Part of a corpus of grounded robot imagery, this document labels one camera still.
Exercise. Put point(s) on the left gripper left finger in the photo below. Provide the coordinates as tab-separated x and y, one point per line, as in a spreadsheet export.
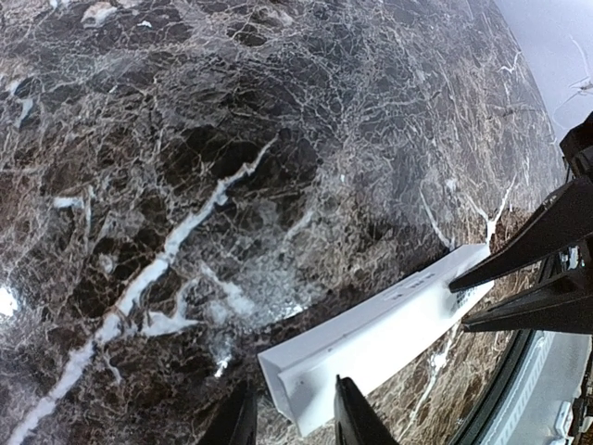
236	421

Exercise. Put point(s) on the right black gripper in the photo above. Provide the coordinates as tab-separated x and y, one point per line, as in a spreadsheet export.
564	219

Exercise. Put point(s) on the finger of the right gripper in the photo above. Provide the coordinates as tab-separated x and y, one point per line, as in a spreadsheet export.
561	301

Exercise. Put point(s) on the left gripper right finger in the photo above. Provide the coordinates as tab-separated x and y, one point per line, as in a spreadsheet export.
355	421

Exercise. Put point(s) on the white remote control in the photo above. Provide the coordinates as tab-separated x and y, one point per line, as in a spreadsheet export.
370	342

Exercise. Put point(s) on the grey slotted cable duct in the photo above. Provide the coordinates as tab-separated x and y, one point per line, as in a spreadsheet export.
539	407

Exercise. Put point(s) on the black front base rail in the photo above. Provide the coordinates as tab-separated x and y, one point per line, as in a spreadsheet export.
482	415

